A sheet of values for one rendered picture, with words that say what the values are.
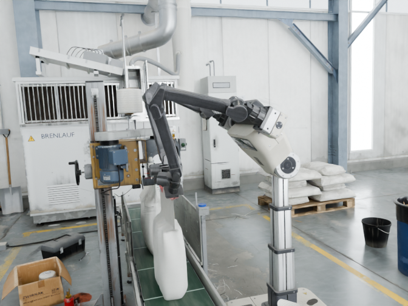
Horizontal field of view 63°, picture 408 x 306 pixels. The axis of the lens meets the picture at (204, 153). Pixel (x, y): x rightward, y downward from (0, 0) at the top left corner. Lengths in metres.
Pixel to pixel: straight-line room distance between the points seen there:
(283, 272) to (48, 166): 3.86
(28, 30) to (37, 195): 2.59
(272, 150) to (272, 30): 5.81
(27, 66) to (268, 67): 4.46
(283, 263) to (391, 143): 7.34
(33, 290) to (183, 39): 4.12
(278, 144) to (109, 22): 5.23
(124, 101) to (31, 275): 1.99
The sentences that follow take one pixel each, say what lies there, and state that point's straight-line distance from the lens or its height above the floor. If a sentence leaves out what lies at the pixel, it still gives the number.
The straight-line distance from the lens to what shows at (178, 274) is 2.14.
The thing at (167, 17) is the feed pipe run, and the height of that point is 2.80.
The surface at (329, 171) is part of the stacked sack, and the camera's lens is 5.29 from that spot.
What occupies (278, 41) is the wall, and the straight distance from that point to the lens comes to 7.47.
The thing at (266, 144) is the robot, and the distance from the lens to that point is 1.75.
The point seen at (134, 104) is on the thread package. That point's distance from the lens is 2.19.
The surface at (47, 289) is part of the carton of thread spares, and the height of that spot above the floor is 0.15.
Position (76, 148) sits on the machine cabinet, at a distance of 5.14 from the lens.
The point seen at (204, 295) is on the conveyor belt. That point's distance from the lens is 2.26.
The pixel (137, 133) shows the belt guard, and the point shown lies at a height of 1.39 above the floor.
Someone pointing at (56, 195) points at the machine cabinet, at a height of 0.44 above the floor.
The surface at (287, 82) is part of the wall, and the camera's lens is 7.46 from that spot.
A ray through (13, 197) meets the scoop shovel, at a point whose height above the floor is 0.26.
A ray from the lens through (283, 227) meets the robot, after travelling 2.06.
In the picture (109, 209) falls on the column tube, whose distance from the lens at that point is 2.52.
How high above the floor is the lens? 1.51
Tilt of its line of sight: 7 degrees down
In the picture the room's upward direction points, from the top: 3 degrees counter-clockwise
